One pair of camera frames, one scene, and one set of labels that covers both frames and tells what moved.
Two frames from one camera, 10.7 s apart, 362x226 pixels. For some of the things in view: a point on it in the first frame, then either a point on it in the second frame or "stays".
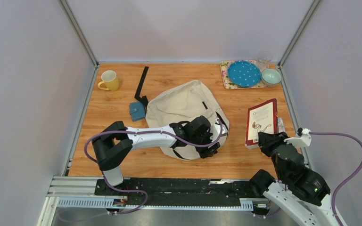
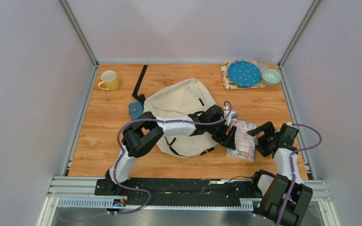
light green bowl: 270,76 stays
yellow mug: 109,78 stays
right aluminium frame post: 310,11 stays
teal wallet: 137,110 stays
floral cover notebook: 281,126 → 244,143
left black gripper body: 204,151 → 218,131
